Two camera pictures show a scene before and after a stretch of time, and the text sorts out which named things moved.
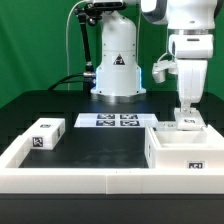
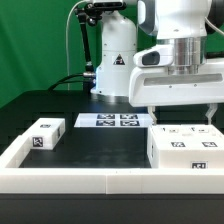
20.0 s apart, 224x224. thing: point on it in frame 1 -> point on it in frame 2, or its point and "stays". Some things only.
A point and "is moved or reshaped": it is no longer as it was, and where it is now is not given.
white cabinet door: (167, 126) is moved or reshaped
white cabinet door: (188, 121) -> (206, 137)
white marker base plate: (116, 120) stays
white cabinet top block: (45, 133) stays
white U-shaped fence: (16, 180) stays
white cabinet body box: (194, 148) stays
